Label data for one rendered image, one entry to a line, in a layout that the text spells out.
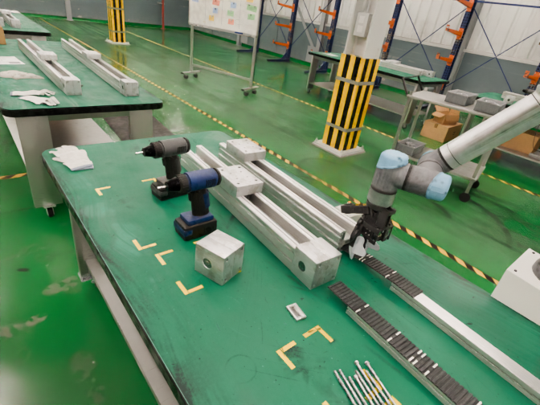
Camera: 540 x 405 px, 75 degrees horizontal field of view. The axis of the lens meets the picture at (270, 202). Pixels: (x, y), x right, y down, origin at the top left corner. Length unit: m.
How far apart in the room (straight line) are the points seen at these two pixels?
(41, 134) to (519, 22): 8.09
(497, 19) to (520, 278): 7.88
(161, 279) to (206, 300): 0.15
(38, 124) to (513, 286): 2.44
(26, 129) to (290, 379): 2.12
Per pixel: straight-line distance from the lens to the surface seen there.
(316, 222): 1.21
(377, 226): 1.08
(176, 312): 0.92
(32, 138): 2.55
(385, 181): 1.01
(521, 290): 1.26
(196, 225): 1.12
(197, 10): 7.22
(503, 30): 8.82
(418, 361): 0.92
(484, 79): 8.83
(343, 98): 4.30
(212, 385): 0.80
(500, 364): 1.05
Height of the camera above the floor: 1.46
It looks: 29 degrees down
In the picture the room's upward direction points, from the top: 9 degrees clockwise
